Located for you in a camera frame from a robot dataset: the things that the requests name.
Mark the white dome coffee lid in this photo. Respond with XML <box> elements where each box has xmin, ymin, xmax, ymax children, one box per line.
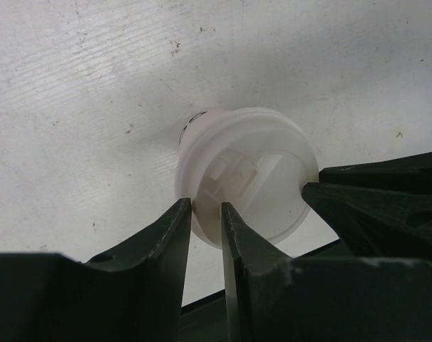
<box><xmin>174</xmin><ymin>108</ymin><xmax>319</xmax><ymax>249</ymax></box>

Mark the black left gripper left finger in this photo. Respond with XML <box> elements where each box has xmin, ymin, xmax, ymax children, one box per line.
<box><xmin>0</xmin><ymin>199</ymin><xmax>192</xmax><ymax>341</ymax></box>

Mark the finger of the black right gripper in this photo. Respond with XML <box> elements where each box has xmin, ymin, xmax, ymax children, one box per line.
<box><xmin>302</xmin><ymin>152</ymin><xmax>432</xmax><ymax>262</ymax></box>

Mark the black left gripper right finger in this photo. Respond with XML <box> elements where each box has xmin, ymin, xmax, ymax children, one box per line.
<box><xmin>221</xmin><ymin>203</ymin><xmax>432</xmax><ymax>341</ymax></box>

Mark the white paper coffee cup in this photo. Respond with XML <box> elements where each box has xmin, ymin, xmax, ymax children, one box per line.
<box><xmin>179</xmin><ymin>109</ymin><xmax>231</xmax><ymax>154</ymax></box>

